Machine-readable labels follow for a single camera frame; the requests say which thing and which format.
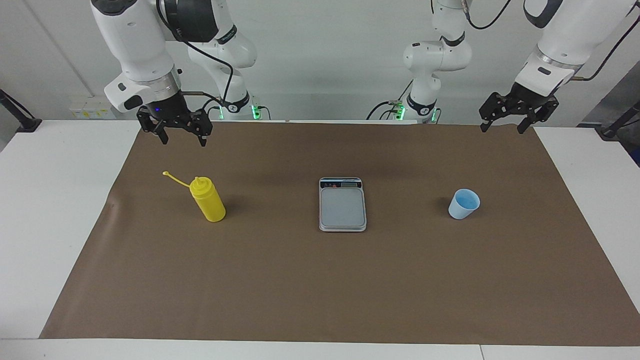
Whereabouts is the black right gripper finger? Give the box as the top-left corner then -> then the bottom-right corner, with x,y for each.
136,107 -> 169,146
189,109 -> 214,148

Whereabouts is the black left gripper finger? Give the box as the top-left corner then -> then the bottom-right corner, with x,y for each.
517,99 -> 560,135
479,92 -> 513,133

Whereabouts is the yellow squeeze bottle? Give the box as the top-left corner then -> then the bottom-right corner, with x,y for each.
162,171 -> 227,223

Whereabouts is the light blue plastic cup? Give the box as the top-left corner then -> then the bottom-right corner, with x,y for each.
448,188 -> 481,220

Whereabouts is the silver digital kitchen scale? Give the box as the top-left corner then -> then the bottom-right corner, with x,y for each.
318,176 -> 367,233

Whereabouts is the brown paper table mat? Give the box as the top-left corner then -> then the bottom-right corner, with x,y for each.
39,120 -> 640,347

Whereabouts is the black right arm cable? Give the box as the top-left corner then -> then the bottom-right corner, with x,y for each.
156,0 -> 236,108

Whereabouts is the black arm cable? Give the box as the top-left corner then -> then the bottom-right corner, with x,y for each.
156,0 -> 236,108
460,0 -> 640,83

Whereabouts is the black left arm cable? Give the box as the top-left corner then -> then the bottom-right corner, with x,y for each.
460,0 -> 640,83

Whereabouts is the white wall outlet strip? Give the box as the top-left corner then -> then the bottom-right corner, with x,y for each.
69,97 -> 113,120

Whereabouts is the black table clamp mount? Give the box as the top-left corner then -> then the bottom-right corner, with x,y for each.
595,100 -> 640,139
0,89 -> 42,133

